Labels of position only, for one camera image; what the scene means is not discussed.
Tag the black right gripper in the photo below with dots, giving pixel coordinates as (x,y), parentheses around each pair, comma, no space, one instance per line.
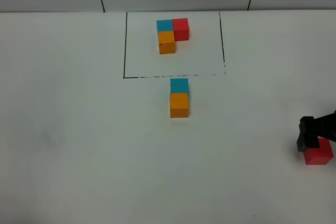
(311,128)

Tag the template red cube block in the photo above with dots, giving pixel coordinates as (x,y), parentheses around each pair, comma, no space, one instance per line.
(181,29)

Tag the template orange cube block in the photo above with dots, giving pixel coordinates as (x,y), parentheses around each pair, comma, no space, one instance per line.
(166,42)

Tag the template blue cube block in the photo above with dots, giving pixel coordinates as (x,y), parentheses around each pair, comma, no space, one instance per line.
(164,25)

